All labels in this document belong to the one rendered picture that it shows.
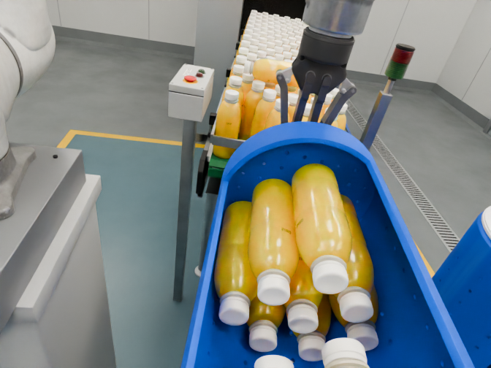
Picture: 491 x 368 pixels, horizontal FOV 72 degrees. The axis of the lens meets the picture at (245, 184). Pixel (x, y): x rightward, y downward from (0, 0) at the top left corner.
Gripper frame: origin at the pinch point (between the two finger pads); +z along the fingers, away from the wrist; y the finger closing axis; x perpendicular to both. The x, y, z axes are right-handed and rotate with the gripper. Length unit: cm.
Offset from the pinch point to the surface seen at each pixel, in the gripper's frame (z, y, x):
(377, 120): 16, -38, -63
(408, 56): -7, -39, -62
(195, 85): 6.1, 25.0, -40.1
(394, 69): -3, -36, -63
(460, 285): 26, -45, 0
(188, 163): 36, 26, -45
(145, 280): 116, 45, -54
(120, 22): 84, 193, -431
